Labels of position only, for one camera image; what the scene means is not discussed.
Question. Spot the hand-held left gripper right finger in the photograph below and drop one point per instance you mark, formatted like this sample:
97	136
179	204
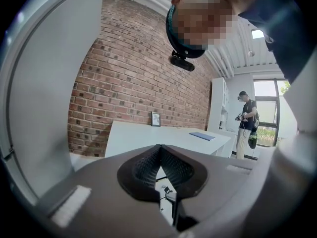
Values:
218	182

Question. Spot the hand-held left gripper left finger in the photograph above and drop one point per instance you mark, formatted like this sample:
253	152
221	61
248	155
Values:
99	202

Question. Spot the white desk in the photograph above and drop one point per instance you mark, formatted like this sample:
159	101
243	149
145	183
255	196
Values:
148	135

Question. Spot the white cabinet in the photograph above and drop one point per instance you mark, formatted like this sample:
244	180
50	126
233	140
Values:
218	103

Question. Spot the black framed window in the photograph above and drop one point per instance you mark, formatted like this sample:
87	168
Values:
266	113

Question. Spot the black framed picture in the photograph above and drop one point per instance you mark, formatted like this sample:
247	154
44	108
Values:
155	119

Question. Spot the grey partition panel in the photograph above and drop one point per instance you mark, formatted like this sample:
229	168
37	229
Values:
49	83

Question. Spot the ceiling light panel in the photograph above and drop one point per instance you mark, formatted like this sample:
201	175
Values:
258	33

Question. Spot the person's head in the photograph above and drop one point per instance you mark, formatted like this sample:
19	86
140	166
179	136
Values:
205	21

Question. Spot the person's dark shirt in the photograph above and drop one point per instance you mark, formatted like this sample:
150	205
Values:
272	21

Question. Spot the black head-mounted camera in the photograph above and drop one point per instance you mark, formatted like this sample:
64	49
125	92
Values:
182	62

